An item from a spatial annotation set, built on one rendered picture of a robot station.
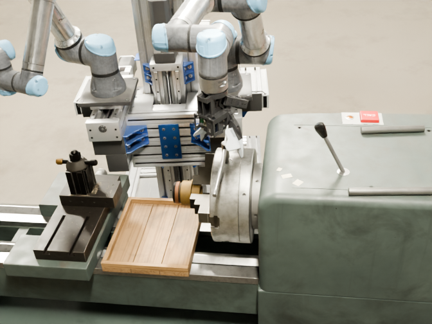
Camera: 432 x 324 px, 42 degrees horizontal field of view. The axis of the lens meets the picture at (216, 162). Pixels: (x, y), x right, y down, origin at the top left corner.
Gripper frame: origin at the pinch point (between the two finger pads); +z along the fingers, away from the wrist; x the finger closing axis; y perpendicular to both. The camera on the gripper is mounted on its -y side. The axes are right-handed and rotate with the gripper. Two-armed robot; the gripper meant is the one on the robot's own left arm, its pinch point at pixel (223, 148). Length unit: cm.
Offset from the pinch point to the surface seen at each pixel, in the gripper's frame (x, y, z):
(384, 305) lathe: 46, -20, 52
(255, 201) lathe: 5.2, -8.0, 22.3
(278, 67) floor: -181, -285, 134
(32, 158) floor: -242, -60, 135
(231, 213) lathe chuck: 2.1, 0.4, 22.8
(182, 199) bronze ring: -18.5, 0.8, 27.2
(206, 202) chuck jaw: -9.4, -0.7, 25.1
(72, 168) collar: -57, 16, 22
